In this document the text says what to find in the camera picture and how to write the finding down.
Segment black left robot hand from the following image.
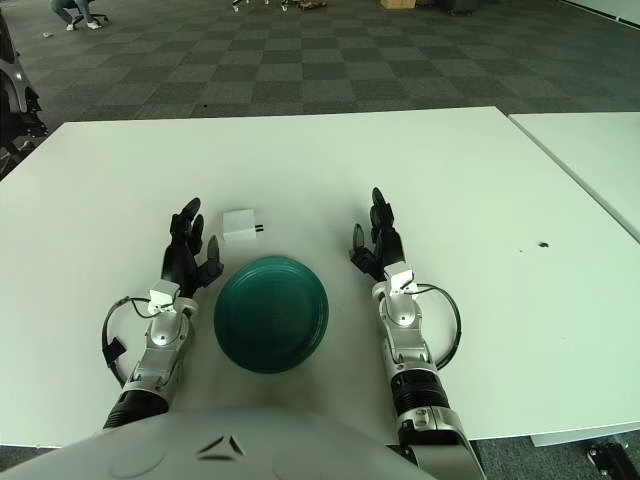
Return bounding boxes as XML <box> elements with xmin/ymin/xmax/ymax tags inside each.
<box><xmin>160</xmin><ymin>197</ymin><xmax>225</xmax><ymax>301</ymax></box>

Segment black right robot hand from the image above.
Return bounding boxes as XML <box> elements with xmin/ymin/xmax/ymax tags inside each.
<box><xmin>348</xmin><ymin>187</ymin><xmax>406</xmax><ymax>284</ymax></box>

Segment white plug charger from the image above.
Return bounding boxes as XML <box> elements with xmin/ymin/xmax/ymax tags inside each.
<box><xmin>222</xmin><ymin>209</ymin><xmax>265</xmax><ymax>245</ymax></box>

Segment green round plate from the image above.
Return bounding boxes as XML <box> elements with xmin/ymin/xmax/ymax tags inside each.
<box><xmin>213</xmin><ymin>255</ymin><xmax>330</xmax><ymax>375</ymax></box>

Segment silver robot torso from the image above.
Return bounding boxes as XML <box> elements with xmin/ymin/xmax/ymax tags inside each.
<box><xmin>0</xmin><ymin>402</ymin><xmax>426</xmax><ymax>480</ymax></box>

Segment black background equipment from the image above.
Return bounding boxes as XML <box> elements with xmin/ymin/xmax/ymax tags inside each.
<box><xmin>434</xmin><ymin>0</ymin><xmax>476</xmax><ymax>15</ymax></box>

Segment black silver office chair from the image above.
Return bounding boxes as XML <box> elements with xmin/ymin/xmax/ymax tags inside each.
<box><xmin>0</xmin><ymin>9</ymin><xmax>50</xmax><ymax>166</ymax></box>

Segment black rolling chair base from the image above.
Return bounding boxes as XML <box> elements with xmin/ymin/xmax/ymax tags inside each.
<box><xmin>69</xmin><ymin>0</ymin><xmax>109</xmax><ymax>29</ymax></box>

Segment white furniture legs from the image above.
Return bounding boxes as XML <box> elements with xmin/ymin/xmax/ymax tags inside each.
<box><xmin>229</xmin><ymin>0</ymin><xmax>291</xmax><ymax>14</ymax></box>

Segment seated person in jeans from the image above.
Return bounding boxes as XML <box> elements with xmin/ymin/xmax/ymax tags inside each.
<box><xmin>48</xmin><ymin>0</ymin><xmax>99</xmax><ymax>31</ymax></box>

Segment black table foot caster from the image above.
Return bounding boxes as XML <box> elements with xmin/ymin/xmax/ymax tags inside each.
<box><xmin>587</xmin><ymin>442</ymin><xmax>631</xmax><ymax>476</ymax></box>

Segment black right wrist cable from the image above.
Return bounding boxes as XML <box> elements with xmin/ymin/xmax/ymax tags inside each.
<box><xmin>414</xmin><ymin>283</ymin><xmax>460</xmax><ymax>372</ymax></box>

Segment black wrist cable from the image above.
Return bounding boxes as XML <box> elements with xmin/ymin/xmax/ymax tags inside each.
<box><xmin>101</xmin><ymin>297</ymin><xmax>154</xmax><ymax>386</ymax></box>
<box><xmin>414</xmin><ymin>283</ymin><xmax>460</xmax><ymax>372</ymax></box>

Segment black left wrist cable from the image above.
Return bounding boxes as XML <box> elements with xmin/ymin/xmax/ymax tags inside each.
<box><xmin>101</xmin><ymin>297</ymin><xmax>154</xmax><ymax>386</ymax></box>

